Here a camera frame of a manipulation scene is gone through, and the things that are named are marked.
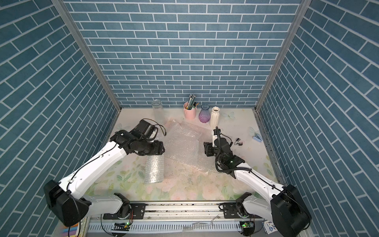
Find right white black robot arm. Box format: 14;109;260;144
204;128;312;237

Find white slotted cable duct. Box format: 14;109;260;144
88;221;243;234

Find cream ribbed cylinder vase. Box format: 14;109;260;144
209;106;220;129

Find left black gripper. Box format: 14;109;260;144
137;139;166;156

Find pens in cup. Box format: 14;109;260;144
185;94;196;110

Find pink pen cup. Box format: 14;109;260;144
184;102;196;120

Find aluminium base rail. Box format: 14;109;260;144
53;200;314;237

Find clear ribbed glass vase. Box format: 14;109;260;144
152;99;167;125

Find bubble vase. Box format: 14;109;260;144
144;155;164;184

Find purple vase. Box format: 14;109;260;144
198;104;211;123

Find small black metal clip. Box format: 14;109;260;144
234;138;243;146

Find white red blue box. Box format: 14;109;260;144
262;220;278;235

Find small blue white object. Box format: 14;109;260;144
253;133;263;142

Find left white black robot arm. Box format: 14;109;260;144
43;118;166;227

